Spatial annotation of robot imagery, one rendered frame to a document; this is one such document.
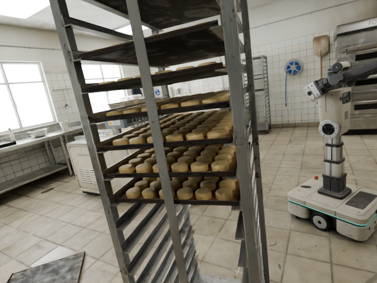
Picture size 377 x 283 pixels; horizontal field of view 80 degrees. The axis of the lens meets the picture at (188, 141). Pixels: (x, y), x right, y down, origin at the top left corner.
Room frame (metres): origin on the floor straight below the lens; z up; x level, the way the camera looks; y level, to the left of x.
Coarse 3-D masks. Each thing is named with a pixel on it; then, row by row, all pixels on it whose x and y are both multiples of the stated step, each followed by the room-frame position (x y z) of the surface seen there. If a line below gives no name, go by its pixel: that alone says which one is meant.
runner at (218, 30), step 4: (220, 12) 0.53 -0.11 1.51; (220, 16) 0.53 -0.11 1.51; (220, 20) 0.53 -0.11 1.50; (212, 28) 0.54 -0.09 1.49; (216, 28) 0.54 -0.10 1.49; (220, 28) 0.55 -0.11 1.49; (216, 32) 0.58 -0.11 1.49; (220, 32) 0.59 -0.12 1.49; (220, 36) 0.65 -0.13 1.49; (240, 40) 0.93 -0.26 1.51; (240, 44) 0.92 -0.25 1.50; (240, 48) 0.94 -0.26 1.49; (244, 48) 1.10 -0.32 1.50; (240, 52) 1.08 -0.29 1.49; (244, 52) 1.10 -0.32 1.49
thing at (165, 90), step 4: (152, 32) 1.26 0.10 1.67; (156, 32) 1.25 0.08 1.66; (160, 68) 1.25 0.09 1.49; (164, 88) 1.25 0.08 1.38; (164, 92) 1.25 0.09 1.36; (168, 92) 1.27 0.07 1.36; (164, 96) 1.25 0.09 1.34; (168, 96) 1.26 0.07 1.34; (184, 220) 1.26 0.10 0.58; (188, 228) 1.25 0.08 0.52; (192, 236) 1.27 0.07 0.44
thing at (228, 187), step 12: (144, 180) 0.79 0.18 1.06; (156, 180) 0.82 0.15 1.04; (180, 180) 0.75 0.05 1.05; (192, 180) 0.72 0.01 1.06; (204, 180) 0.75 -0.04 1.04; (216, 180) 0.71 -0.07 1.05; (228, 180) 0.67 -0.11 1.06; (132, 192) 0.70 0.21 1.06; (144, 192) 0.68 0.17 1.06; (156, 192) 0.68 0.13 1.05; (180, 192) 0.64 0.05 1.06; (192, 192) 0.64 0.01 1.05; (204, 192) 0.62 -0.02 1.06; (216, 192) 0.61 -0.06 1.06; (228, 192) 0.59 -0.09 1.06
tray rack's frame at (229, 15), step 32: (64, 0) 0.70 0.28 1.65; (128, 0) 0.61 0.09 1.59; (224, 0) 0.53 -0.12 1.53; (64, 32) 0.68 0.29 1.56; (224, 32) 0.53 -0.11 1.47; (96, 128) 0.70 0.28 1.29; (96, 160) 0.68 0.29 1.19; (160, 160) 0.61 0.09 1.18; (128, 256) 0.70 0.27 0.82; (256, 256) 0.52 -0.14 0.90
